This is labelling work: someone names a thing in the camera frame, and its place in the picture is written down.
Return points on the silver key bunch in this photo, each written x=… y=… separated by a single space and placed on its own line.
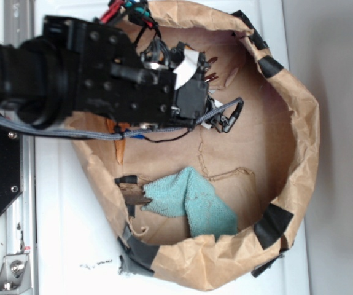
x=210 y=69

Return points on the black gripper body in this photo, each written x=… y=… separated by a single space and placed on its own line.
x=160 y=87

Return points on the aluminium extrusion rail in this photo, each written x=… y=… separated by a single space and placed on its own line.
x=21 y=215

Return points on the orange conch seashell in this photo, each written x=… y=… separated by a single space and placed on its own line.
x=114 y=127

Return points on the silver corner bracket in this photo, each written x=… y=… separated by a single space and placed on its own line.
x=15 y=274

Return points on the brown paper bin liner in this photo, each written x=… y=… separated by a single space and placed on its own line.
x=264 y=169

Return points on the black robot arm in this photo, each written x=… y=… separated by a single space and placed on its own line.
x=75 y=65

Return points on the teal folded cloth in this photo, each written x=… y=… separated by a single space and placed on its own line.
x=188 y=194

